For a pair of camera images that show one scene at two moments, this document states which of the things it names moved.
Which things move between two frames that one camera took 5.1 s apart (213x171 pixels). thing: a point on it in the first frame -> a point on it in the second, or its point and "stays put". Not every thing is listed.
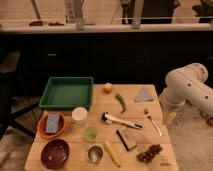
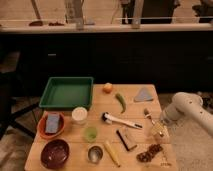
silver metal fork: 148,115 stays put
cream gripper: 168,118 -> 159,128
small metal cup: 95,153 stays put
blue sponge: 52,123 stays put
